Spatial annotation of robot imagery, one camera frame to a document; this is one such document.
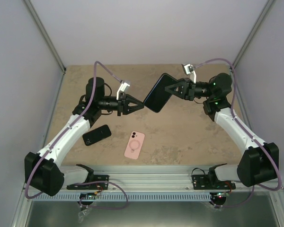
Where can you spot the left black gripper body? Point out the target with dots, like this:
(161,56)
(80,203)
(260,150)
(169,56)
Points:
(121,102)

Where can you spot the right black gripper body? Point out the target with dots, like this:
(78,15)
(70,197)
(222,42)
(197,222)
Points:
(190,90)

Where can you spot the black phone with blue edge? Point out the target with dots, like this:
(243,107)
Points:
(158,97)

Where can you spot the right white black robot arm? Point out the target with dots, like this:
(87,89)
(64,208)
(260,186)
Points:
(260,160)

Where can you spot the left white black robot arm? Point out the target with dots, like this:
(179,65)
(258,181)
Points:
(83,117)

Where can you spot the pink phone case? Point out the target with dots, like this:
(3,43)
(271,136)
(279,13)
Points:
(134,145)

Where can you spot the black phone on table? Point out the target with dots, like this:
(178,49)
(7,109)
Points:
(96,135)

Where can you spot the left circuit board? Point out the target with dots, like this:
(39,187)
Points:
(90,196)

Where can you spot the circuit board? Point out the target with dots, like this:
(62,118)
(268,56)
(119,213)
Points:
(219,195)
(90,196)

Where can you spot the right circuit board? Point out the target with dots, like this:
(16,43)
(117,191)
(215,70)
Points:
(219,195)

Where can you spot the clear plastic bag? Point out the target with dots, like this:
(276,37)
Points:
(84,211)

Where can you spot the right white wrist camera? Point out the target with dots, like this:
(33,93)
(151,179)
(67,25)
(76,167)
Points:
(189,70)

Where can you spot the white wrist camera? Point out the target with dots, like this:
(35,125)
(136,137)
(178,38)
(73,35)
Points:
(189,70)
(124,85)

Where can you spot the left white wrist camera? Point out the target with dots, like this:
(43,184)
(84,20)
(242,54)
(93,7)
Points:
(124,85)

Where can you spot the aluminium rail frame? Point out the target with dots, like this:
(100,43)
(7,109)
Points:
(151,177)

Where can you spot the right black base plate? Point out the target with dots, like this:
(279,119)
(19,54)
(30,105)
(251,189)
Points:
(202,182)

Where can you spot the right corner aluminium post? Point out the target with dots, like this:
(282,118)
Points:
(253,32)

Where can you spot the corner aluminium post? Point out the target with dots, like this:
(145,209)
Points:
(44,34)
(253,32)

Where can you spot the grey slotted cable duct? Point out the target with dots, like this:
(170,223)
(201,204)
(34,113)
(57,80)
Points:
(132,196)

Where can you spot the left corner aluminium post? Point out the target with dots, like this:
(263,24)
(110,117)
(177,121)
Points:
(44,34)

